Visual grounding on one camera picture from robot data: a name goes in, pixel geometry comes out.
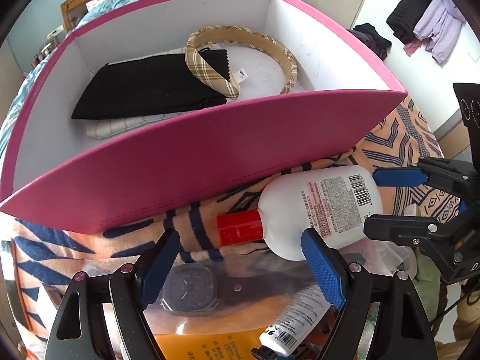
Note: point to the orange tube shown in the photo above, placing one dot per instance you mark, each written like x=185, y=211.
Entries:
x=228, y=346

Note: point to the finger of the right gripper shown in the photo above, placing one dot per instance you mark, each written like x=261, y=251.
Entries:
x=402, y=230
x=399, y=177

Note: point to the white tube black cap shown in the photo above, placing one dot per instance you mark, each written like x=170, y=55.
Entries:
x=303, y=313

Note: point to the lilac hoodie hanging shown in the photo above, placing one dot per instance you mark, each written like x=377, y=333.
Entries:
x=438, y=30

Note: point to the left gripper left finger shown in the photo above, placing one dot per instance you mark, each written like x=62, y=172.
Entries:
x=155, y=266

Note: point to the pink cardboard box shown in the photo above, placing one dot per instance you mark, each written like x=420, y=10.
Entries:
x=55, y=176

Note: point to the plaid beige headband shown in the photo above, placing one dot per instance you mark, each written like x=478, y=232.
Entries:
x=259, y=64

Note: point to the black jacket hanging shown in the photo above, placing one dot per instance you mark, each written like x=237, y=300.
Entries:
x=404, y=18

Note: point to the white bottle red cap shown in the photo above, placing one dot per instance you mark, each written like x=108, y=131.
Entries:
x=335, y=201

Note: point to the black velvet pouch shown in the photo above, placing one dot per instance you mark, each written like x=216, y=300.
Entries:
x=155, y=85

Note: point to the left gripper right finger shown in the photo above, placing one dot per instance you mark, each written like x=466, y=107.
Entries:
x=326, y=267

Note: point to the black cloth swatch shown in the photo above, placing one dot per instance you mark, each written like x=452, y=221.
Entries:
x=218, y=59

